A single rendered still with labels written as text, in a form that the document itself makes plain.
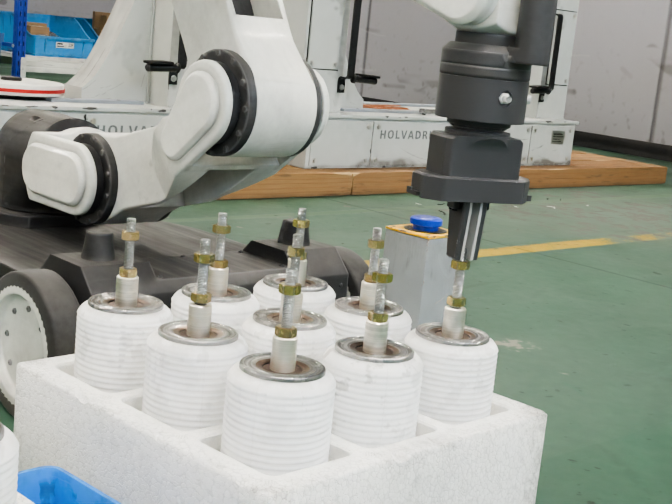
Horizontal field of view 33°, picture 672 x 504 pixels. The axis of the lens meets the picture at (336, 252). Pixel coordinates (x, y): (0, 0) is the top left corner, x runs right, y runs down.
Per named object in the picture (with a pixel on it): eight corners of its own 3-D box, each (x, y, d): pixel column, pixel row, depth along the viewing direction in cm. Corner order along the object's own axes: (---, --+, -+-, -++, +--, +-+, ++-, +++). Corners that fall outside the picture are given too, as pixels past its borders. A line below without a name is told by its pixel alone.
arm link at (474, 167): (500, 192, 119) (515, 78, 117) (550, 209, 110) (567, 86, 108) (392, 187, 114) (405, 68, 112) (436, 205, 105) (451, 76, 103)
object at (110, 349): (130, 449, 125) (141, 290, 121) (179, 479, 118) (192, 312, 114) (51, 465, 118) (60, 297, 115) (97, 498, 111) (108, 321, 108)
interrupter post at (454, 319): (468, 341, 115) (472, 309, 114) (449, 342, 114) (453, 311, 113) (453, 334, 117) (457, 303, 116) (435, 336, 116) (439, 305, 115)
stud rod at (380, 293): (382, 338, 106) (391, 260, 105) (373, 338, 106) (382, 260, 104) (378, 335, 107) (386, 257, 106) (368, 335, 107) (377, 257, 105)
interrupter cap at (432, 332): (504, 346, 114) (505, 339, 114) (445, 351, 110) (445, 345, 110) (458, 326, 120) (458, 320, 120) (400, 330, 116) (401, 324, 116)
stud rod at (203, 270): (192, 317, 106) (198, 238, 105) (200, 315, 107) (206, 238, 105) (198, 319, 105) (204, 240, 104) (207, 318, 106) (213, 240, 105)
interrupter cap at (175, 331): (245, 349, 104) (246, 342, 104) (163, 348, 102) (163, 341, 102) (229, 327, 111) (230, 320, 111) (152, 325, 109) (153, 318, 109)
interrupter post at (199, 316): (212, 341, 106) (215, 307, 105) (187, 341, 105) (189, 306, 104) (208, 334, 108) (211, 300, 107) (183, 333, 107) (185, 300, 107)
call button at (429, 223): (402, 231, 139) (403, 214, 139) (423, 229, 142) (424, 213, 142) (426, 237, 137) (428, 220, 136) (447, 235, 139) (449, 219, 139)
